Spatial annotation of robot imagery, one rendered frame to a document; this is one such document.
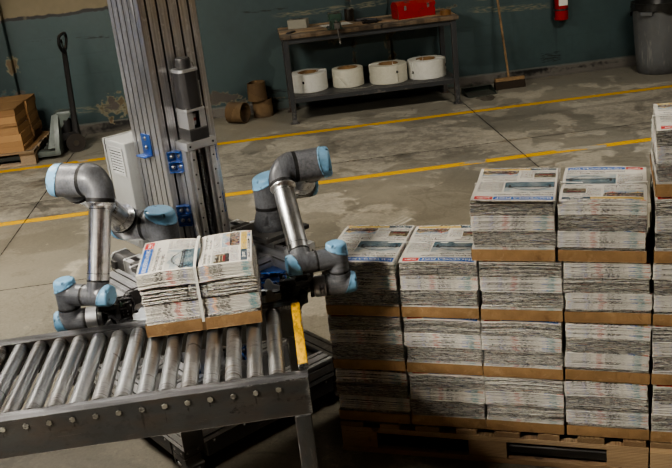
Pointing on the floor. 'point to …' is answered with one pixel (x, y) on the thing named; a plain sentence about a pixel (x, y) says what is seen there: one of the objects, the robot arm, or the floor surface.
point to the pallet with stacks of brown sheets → (21, 130)
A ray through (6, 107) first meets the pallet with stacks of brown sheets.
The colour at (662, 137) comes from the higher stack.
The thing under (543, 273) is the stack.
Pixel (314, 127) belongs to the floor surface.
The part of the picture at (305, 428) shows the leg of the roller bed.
